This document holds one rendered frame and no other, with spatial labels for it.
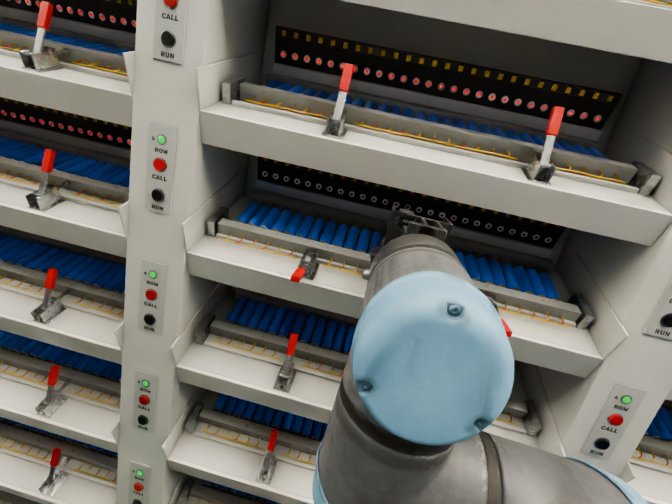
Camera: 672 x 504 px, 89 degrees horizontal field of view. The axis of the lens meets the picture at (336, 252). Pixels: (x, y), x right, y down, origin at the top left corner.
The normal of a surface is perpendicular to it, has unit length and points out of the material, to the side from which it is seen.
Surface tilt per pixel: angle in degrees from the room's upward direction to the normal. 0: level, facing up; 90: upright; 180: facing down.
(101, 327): 21
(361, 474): 90
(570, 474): 1
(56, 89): 111
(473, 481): 42
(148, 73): 90
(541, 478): 16
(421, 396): 85
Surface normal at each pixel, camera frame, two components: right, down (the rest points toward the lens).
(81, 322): 0.14, -0.79
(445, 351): -0.13, 0.18
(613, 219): -0.20, 0.57
